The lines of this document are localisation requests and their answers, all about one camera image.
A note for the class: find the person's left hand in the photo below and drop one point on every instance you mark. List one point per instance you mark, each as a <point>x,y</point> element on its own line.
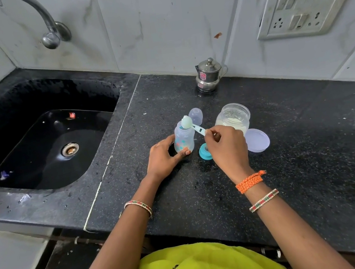
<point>160,162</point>

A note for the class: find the person's right hand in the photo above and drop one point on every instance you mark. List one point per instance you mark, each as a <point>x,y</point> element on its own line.
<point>230,153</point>

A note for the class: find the person's left thumb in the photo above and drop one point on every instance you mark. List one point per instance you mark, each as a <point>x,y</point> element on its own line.
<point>180,157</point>

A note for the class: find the person's right fingers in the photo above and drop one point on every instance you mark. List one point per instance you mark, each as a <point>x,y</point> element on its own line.
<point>217,131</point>

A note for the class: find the clear baby bottle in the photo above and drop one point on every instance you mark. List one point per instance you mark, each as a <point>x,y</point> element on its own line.
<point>184,137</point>

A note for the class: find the white measuring scoop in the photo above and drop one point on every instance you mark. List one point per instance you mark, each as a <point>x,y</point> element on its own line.
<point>192,126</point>

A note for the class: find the person's right forearm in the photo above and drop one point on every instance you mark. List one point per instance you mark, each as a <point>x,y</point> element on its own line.
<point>288,225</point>

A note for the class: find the person's left forearm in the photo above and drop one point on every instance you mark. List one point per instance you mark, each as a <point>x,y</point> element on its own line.
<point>119,243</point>

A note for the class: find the clear plastic powder jar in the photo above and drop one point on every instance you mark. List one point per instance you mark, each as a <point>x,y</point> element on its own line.
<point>233,117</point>

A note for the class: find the clear bottle cap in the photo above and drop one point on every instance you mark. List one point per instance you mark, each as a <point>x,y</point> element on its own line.
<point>196,116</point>

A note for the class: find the clear plastic jar lid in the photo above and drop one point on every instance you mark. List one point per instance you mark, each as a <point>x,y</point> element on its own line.
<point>257,140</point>

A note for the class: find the small steel lidded pot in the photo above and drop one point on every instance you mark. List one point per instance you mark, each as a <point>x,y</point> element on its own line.
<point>209,74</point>

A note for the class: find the orange thread wristband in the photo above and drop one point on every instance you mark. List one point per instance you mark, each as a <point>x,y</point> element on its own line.
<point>250,182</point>

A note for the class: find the beaded bangle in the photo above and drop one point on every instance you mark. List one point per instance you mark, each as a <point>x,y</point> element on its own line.
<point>264,200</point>
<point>138,206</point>

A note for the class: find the steel sink drain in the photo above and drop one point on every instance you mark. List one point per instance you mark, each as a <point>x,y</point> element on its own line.
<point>70,149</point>

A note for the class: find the yellow-green garment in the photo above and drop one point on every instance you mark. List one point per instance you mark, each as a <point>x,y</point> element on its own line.
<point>206,266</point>

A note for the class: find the black stone sink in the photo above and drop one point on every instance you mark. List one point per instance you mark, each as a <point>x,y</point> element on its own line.
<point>43,133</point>

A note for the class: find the white electrical switch board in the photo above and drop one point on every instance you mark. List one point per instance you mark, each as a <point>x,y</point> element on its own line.
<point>305,5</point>

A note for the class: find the steel wall tap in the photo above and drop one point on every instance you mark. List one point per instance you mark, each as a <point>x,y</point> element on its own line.
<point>44,21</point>

